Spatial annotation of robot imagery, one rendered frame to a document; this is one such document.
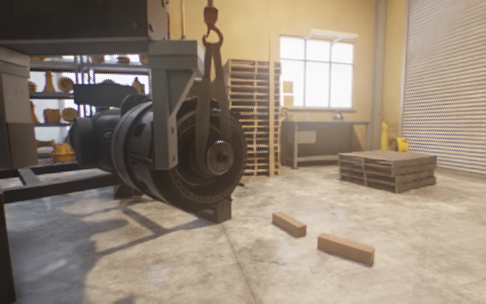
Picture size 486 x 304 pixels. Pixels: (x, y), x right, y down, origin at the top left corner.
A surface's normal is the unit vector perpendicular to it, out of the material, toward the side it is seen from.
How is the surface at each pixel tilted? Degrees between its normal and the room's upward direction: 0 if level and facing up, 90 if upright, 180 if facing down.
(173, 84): 90
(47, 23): 90
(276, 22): 90
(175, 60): 90
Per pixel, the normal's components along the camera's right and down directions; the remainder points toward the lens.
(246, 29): 0.25, 0.11
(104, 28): -0.01, 0.11
